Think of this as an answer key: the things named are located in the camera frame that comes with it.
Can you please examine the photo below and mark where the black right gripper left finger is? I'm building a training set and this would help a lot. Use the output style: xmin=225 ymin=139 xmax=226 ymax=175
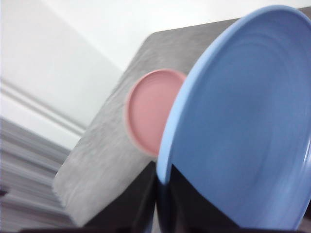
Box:
xmin=85 ymin=161 xmax=156 ymax=230

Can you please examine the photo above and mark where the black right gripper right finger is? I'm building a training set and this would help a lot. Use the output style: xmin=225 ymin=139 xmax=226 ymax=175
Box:
xmin=164 ymin=165 xmax=238 ymax=233

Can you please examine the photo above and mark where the pink round plate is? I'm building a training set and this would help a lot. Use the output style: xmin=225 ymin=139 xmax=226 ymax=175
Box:
xmin=124 ymin=68 xmax=188 ymax=159

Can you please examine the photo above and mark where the blue round plate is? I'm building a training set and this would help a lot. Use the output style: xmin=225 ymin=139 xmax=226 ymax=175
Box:
xmin=155 ymin=4 xmax=311 ymax=232

